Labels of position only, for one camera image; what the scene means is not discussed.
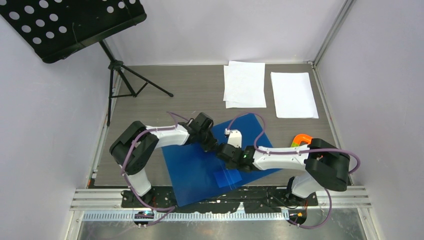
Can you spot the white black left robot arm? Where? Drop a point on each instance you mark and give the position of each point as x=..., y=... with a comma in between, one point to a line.
x=134, y=147

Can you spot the blue clip file folder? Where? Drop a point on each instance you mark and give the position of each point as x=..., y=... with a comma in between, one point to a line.
x=197, y=175

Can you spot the orange plastic toy piece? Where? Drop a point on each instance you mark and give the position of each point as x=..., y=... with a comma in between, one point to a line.
x=301, y=139

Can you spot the white paper stack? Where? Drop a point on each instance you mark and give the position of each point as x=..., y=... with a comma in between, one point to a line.
x=244, y=84

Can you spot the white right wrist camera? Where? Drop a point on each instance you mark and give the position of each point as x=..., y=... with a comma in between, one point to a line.
x=234, y=137

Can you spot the right white paper sheet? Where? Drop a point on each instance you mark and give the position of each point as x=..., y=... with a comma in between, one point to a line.
x=293, y=96

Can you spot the aluminium rail frame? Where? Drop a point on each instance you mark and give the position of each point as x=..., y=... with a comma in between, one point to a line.
x=119, y=204

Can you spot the black music stand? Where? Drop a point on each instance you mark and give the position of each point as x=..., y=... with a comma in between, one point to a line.
x=56, y=29

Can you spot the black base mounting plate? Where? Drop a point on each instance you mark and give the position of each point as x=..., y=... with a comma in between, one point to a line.
x=255, y=199

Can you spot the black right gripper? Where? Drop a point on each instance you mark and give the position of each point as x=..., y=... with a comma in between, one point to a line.
x=230, y=166

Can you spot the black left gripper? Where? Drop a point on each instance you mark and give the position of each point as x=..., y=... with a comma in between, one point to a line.
x=211, y=146

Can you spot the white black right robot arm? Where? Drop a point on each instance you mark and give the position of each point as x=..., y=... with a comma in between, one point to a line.
x=323, y=165

